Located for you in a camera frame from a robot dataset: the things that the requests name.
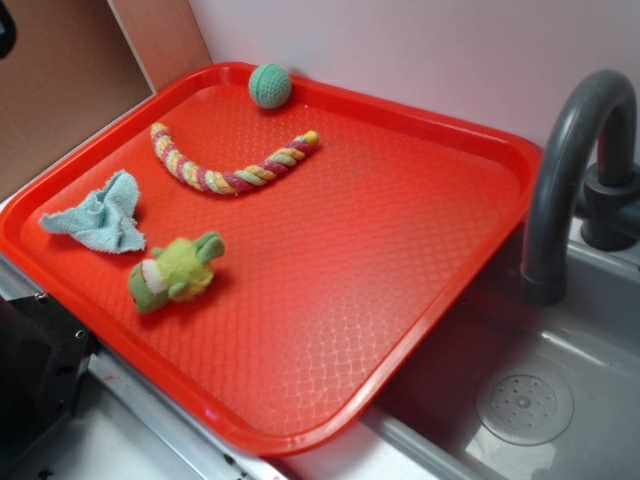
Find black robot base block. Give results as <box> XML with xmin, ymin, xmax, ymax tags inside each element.
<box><xmin>1</xmin><ymin>296</ymin><xmax>93</xmax><ymax>477</ymax></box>

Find green rubber ball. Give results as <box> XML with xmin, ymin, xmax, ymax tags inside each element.
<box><xmin>248</xmin><ymin>64</ymin><xmax>292</xmax><ymax>110</ymax></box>

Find grey toy faucet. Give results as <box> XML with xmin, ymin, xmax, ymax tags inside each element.
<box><xmin>520</xmin><ymin>70</ymin><xmax>639</xmax><ymax>306</ymax></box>

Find grey toy sink basin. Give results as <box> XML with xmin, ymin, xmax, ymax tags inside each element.
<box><xmin>359</xmin><ymin>214</ymin><xmax>640</xmax><ymax>480</ymax></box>

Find brown cardboard box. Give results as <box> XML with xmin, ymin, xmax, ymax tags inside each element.
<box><xmin>1</xmin><ymin>1</ymin><xmax>210</xmax><ymax>198</ymax></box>

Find red plastic tray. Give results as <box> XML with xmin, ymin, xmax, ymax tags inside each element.
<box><xmin>1</xmin><ymin>63</ymin><xmax>541</xmax><ymax>456</ymax></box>

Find light blue cloth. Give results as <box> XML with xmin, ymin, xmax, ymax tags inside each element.
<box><xmin>39</xmin><ymin>170</ymin><xmax>146</xmax><ymax>254</ymax></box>

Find green plush toy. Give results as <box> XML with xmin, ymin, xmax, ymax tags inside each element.
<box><xmin>128</xmin><ymin>231</ymin><xmax>225</xmax><ymax>314</ymax></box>

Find multicolour braided rope toy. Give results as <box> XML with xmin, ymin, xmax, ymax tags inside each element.
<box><xmin>150</xmin><ymin>122</ymin><xmax>320</xmax><ymax>196</ymax></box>

